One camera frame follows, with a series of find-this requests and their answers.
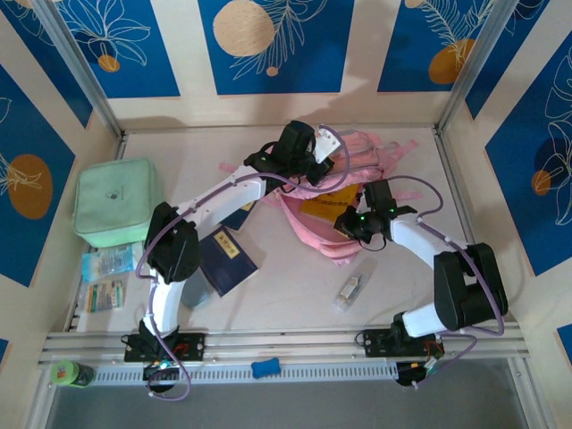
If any green orange tissue packet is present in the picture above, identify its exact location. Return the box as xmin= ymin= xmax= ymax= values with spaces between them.
xmin=84 ymin=279 xmax=127 ymax=314

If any blue clip on rail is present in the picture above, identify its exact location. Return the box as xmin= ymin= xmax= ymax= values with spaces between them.
xmin=249 ymin=357 xmax=282 ymax=380

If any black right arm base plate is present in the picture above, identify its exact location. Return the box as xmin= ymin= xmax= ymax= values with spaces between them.
xmin=362 ymin=329 xmax=446 ymax=358

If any aluminium frame post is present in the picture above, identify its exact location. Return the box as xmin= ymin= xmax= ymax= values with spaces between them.
xmin=33 ymin=0 xmax=124 ymax=138
xmin=435 ymin=0 xmax=509 ymax=135

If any orange book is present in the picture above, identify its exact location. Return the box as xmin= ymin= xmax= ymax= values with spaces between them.
xmin=298 ymin=184 xmax=360 ymax=223

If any blue white wipes packet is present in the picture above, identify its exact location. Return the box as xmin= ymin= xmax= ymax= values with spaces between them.
xmin=81 ymin=242 xmax=144 ymax=283

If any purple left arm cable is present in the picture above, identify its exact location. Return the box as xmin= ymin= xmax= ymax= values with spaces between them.
xmin=135 ymin=124 xmax=349 ymax=402

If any dark blue book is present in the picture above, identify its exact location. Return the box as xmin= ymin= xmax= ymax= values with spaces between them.
xmin=222 ymin=200 xmax=257 ymax=234
xmin=198 ymin=225 xmax=260 ymax=297

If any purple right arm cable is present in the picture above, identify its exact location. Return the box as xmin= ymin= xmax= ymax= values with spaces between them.
xmin=386 ymin=176 xmax=506 ymax=390

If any pink student backpack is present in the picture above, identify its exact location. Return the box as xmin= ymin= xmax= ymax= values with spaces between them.
xmin=217 ymin=126 xmax=421 ymax=268

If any grey slotted cable duct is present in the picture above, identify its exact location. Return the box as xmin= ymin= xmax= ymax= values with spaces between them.
xmin=91 ymin=362 xmax=399 ymax=383

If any mint green square zip case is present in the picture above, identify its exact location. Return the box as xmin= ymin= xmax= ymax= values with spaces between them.
xmin=72 ymin=156 xmax=163 ymax=249

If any aluminium mounting rail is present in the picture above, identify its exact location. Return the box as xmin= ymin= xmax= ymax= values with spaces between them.
xmin=38 ymin=324 xmax=531 ymax=366

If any green capped dark bottle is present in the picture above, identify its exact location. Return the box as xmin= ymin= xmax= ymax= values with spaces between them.
xmin=49 ymin=359 xmax=95 ymax=389

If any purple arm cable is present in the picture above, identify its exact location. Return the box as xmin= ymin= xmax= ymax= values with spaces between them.
xmin=135 ymin=124 xmax=349 ymax=402
xmin=386 ymin=176 xmax=506 ymax=390

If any clear plastic pen tube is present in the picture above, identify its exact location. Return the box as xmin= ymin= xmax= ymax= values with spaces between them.
xmin=331 ymin=257 xmax=379 ymax=314

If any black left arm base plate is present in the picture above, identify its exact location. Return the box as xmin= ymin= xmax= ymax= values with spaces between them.
xmin=123 ymin=332 xmax=207 ymax=363

